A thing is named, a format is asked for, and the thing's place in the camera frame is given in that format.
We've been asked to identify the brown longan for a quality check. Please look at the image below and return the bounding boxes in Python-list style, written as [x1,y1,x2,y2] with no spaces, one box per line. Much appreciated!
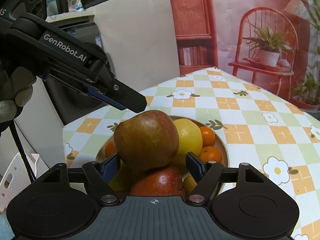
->
[183,175,197,193]

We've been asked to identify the mandarin orange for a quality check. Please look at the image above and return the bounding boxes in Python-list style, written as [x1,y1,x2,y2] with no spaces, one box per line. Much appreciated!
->
[199,146,222,163]
[104,140,117,158]
[200,126,216,147]

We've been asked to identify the yellow lemon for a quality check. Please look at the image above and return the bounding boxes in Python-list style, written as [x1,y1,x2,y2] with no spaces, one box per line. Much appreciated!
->
[174,118,203,165]
[109,160,132,194]

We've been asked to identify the bright red apple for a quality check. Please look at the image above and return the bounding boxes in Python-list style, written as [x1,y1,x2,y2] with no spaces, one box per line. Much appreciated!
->
[130,166,185,199]

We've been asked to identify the brownish red apple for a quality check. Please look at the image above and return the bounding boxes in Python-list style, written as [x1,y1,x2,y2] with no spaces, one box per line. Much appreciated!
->
[113,110,179,172]

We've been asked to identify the gloved left hand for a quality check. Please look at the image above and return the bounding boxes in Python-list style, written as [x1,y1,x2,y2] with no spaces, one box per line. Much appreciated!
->
[1,66,36,132]

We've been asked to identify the beige round plate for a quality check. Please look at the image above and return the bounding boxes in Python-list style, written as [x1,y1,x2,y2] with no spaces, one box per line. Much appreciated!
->
[95,115,229,180]

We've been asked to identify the white detergent bag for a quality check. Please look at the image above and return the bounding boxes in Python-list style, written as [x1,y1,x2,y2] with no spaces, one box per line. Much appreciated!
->
[67,0,84,12]

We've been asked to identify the grey washing machine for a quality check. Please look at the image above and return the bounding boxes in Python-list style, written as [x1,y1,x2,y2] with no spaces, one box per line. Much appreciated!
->
[44,21,121,126]

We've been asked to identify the white plastic basket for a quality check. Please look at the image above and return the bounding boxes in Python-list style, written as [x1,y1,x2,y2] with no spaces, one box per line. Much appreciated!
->
[1,151,48,213]

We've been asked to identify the pink printed backdrop cloth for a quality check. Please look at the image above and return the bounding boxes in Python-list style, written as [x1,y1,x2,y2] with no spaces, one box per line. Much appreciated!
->
[170,0,319,118]

